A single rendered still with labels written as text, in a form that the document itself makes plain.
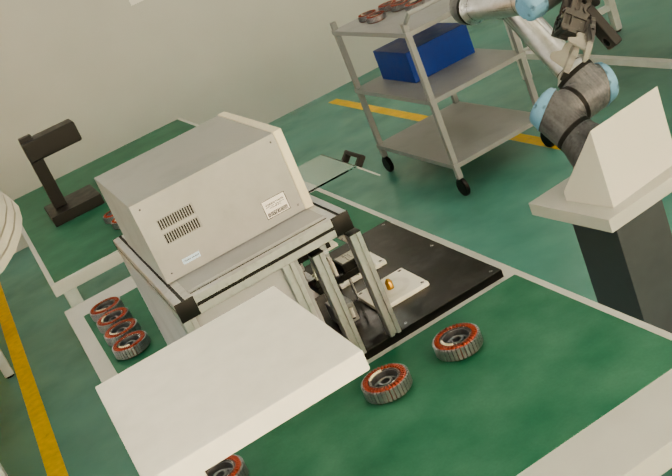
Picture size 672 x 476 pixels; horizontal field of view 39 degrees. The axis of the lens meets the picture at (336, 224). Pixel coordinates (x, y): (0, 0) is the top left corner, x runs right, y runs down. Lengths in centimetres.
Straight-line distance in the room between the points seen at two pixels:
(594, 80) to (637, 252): 49
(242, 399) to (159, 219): 84
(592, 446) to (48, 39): 623
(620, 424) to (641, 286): 99
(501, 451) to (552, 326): 41
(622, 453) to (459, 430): 34
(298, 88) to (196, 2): 110
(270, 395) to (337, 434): 73
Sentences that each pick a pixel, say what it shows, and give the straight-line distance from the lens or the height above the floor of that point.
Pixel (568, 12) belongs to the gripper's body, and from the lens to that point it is 240.
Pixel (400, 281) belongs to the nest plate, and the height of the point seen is 78.
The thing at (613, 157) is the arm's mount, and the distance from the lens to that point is 258.
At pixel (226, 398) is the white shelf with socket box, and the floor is 121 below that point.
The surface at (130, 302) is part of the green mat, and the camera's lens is 330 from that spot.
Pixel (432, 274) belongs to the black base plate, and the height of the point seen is 77.
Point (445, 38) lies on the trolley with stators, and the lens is 528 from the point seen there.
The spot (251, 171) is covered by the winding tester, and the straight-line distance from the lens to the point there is 220.
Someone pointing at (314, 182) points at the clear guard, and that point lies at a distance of 258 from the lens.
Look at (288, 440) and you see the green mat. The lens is 214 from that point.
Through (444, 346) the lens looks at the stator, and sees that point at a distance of 215.
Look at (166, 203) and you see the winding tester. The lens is 216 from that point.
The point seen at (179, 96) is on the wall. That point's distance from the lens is 773.
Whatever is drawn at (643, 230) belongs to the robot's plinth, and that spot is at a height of 62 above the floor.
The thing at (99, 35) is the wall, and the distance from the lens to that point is 758.
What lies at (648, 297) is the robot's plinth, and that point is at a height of 43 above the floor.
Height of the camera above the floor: 185
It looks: 21 degrees down
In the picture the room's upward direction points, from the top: 23 degrees counter-clockwise
